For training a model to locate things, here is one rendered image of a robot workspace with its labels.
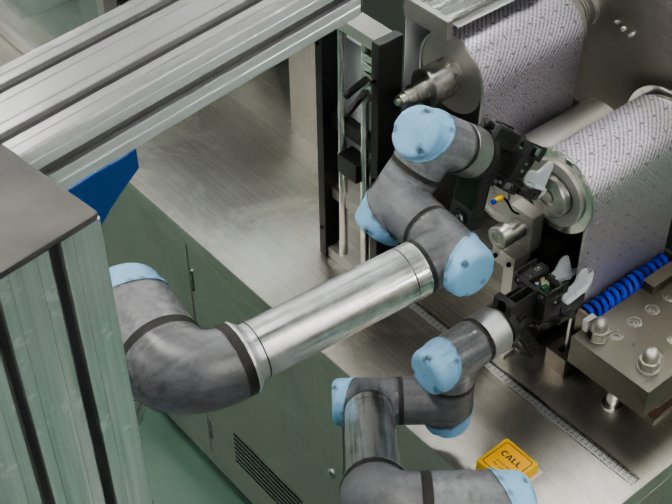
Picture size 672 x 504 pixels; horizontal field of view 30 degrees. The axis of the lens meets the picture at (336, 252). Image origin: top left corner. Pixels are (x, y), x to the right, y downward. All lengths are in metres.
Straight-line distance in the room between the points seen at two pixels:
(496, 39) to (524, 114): 0.17
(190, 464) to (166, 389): 1.71
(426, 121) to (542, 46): 0.50
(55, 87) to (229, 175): 1.72
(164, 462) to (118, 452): 2.33
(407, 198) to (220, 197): 0.90
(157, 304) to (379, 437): 0.39
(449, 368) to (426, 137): 0.38
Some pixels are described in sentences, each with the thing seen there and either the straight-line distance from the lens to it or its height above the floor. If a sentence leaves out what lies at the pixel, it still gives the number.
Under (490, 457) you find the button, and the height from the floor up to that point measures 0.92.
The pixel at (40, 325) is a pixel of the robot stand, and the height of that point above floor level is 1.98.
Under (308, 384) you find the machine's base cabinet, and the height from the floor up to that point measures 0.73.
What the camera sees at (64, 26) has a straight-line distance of 2.74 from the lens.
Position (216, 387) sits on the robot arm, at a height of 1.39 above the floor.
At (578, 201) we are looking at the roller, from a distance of 1.94.
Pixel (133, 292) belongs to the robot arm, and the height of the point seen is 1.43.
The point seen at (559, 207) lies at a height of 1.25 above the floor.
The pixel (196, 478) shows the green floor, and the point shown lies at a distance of 3.16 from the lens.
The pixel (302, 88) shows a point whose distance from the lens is 2.56.
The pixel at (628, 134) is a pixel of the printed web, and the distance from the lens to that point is 2.02.
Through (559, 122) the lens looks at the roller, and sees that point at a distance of 2.15.
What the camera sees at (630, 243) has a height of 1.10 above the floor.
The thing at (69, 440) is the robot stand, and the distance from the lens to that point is 0.84.
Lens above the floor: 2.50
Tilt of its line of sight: 43 degrees down
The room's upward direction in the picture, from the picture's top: 1 degrees counter-clockwise
